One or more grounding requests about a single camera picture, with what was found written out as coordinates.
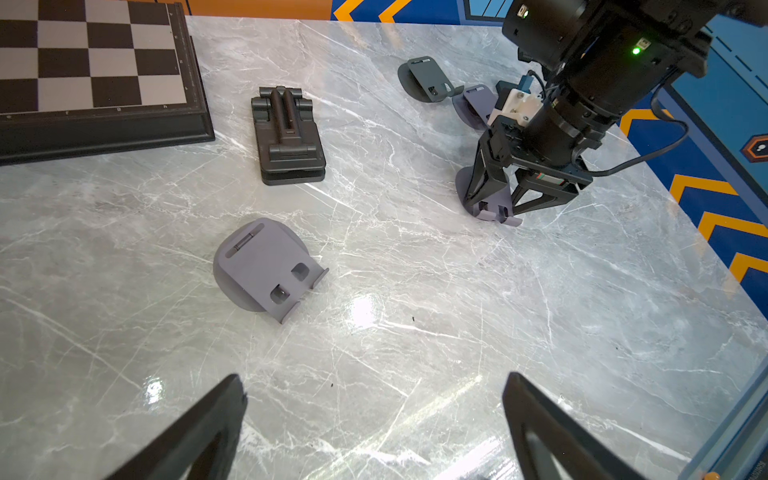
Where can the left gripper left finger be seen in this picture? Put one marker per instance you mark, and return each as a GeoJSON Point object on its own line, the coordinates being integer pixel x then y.
{"type": "Point", "coordinates": [201, 444]}

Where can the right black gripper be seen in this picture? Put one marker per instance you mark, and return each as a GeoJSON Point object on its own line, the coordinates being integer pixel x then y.
{"type": "Point", "coordinates": [556, 185]}

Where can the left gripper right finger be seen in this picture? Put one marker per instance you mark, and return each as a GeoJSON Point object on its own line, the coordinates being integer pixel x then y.
{"type": "Point", "coordinates": [549, 444]}

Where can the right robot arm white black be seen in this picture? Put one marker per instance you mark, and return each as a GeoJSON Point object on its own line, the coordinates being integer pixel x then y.
{"type": "Point", "coordinates": [600, 59]}

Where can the dark grey round phone stand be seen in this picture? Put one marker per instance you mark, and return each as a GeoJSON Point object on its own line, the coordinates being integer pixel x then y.
{"type": "Point", "coordinates": [424, 80]}

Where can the black folded phone stand left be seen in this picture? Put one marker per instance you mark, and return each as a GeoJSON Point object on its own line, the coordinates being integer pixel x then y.
{"type": "Point", "coordinates": [289, 146]}

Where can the black white chessboard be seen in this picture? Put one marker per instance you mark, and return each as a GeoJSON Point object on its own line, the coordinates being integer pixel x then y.
{"type": "Point", "coordinates": [82, 78]}

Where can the aluminium front rail frame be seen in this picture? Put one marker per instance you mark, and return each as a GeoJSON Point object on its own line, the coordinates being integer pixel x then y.
{"type": "Point", "coordinates": [737, 449]}

